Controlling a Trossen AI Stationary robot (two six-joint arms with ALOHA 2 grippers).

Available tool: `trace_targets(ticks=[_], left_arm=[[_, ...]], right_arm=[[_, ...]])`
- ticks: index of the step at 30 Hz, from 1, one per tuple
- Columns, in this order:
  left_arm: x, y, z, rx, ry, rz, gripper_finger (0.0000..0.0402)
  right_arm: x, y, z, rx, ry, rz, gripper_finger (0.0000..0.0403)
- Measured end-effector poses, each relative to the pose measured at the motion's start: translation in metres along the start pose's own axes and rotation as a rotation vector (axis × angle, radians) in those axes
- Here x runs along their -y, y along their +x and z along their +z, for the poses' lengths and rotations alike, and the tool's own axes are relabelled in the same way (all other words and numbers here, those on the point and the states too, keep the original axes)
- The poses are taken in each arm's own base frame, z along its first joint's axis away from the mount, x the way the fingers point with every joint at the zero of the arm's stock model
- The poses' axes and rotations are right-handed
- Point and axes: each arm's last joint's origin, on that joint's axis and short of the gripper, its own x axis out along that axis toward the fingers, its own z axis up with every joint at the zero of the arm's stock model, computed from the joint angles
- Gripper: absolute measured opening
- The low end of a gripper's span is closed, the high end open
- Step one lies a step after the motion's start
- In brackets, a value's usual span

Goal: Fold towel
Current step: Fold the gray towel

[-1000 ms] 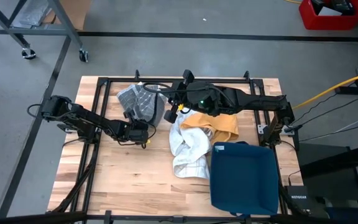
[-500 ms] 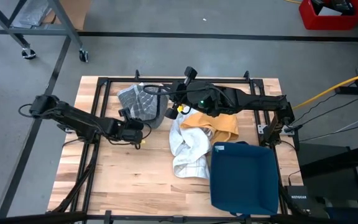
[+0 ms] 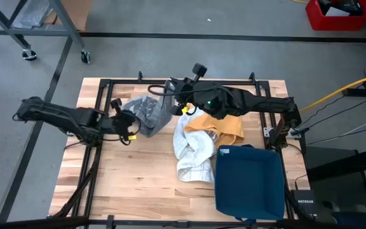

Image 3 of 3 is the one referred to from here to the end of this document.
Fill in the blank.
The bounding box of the thick yellow cable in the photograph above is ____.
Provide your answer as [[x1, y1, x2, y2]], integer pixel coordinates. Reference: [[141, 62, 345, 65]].
[[298, 70, 366, 113]]

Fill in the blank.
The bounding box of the black Netgear network switch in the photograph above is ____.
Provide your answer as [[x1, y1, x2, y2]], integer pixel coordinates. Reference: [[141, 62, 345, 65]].
[[290, 190, 318, 219]]

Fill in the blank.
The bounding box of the navy blue seat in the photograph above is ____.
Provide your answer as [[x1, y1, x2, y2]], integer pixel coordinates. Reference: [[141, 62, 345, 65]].
[[332, 211, 366, 229]]

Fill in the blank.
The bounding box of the black device in crate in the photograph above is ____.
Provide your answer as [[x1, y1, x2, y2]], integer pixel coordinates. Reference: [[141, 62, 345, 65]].
[[318, 0, 363, 15]]

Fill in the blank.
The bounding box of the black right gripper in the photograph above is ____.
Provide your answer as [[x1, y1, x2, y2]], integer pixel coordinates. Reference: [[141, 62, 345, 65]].
[[169, 62, 208, 116]]

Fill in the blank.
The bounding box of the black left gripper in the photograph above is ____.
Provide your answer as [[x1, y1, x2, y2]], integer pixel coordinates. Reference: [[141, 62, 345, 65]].
[[106, 97, 139, 146]]

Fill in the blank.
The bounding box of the grey plastic bag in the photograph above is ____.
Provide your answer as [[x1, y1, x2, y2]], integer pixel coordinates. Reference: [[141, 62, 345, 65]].
[[10, 0, 53, 30]]

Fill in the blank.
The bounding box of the black equipment stand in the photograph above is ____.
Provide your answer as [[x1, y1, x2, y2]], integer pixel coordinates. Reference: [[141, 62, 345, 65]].
[[303, 144, 366, 229]]

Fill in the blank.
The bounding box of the brown cardboard box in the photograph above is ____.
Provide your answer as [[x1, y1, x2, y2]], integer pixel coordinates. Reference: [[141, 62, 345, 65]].
[[42, 0, 93, 32]]

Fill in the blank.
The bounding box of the navy fabric storage bin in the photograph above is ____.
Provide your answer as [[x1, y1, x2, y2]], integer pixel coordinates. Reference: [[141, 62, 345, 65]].
[[213, 144, 286, 223]]

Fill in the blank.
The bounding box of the white paper sheet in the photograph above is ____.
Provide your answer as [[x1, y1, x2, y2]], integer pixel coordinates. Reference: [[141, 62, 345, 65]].
[[325, 6, 351, 17]]

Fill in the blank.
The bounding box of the grey metal cart frame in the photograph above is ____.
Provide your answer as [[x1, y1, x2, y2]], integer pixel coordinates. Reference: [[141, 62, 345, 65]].
[[0, 0, 90, 52]]

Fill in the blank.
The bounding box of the white checked towel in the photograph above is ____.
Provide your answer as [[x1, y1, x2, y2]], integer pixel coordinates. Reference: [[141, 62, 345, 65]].
[[172, 106, 217, 184]]

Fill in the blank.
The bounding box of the black caster wheel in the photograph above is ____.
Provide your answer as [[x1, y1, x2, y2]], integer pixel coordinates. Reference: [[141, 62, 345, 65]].
[[80, 50, 92, 64], [22, 48, 38, 62]]

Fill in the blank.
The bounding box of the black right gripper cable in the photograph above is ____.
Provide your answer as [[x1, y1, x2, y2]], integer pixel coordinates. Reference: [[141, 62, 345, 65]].
[[147, 84, 179, 97]]

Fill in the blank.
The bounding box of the grey checked towel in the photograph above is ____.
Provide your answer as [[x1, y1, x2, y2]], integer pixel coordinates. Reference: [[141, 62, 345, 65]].
[[121, 79, 176, 138]]

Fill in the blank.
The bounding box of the mustard orange towel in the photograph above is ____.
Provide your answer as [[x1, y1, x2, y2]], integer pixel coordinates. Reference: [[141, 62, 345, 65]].
[[182, 103, 245, 149]]

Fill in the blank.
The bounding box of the black cable bundle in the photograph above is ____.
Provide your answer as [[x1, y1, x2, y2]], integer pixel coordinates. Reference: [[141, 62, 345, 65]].
[[53, 144, 103, 219]]

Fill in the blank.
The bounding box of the black floor cable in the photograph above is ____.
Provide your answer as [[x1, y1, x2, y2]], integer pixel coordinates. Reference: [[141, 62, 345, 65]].
[[297, 97, 366, 128], [305, 125, 366, 146]]

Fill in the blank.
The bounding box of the white floor cable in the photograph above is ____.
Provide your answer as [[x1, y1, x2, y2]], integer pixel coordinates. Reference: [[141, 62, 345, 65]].
[[337, 118, 366, 137]]

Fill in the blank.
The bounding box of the red plastic crate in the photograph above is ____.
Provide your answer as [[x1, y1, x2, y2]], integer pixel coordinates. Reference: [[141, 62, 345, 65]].
[[305, 0, 366, 32]]

